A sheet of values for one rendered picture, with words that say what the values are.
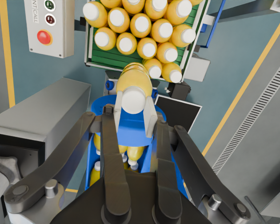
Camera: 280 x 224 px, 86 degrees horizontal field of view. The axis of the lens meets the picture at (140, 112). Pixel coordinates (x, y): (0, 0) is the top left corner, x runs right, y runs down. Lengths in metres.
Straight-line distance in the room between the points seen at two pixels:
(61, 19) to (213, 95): 1.70
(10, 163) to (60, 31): 0.63
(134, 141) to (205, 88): 1.49
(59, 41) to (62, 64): 1.23
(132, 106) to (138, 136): 0.24
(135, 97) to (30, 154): 0.70
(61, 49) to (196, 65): 0.59
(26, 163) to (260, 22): 2.14
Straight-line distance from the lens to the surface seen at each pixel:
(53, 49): 0.56
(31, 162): 0.90
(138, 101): 0.23
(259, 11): 0.68
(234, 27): 1.88
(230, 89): 2.02
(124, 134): 0.46
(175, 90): 0.66
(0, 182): 0.91
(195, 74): 0.83
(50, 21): 0.55
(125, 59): 0.71
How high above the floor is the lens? 1.61
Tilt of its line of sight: 63 degrees down
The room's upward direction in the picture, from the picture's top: 175 degrees clockwise
